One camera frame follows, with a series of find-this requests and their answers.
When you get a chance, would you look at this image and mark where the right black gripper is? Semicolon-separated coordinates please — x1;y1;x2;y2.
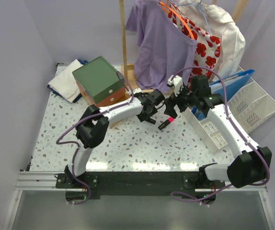
164;83;198;119

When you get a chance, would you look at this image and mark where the pink highlighter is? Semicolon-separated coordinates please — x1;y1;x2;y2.
158;117;174;130

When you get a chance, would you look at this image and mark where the blue document folder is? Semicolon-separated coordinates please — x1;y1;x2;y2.
209;69;255;101

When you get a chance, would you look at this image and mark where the three-drawer desk organizer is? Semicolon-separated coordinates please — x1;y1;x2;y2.
72;56;129;107

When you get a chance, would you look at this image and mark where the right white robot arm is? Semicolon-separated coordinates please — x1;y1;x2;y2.
164;75;272;188

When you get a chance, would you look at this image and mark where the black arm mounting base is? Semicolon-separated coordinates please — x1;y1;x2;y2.
56;171;227;201

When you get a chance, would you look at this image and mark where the purple t-shirt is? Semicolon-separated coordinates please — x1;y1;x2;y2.
126;0;197;93

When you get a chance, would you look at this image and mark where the red floral dress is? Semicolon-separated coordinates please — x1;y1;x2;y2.
169;3;221;81

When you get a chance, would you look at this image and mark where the white file rack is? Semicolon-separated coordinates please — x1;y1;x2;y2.
183;68;275;153

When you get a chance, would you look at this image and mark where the folded white cloth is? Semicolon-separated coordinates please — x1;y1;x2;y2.
47;59;83;103

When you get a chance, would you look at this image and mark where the cream white shirt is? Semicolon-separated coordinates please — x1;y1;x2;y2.
178;0;245;77

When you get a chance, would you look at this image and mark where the orange clothes hanger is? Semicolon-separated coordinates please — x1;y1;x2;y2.
159;0;196;40

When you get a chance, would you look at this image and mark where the light blue clothes hanger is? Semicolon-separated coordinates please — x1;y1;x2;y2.
197;0;212;35

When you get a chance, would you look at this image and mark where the wooden clothes rack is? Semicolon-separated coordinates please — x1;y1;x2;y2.
118;0;250;98

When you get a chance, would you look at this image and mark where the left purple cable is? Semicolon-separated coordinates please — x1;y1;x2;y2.
56;70;135;206

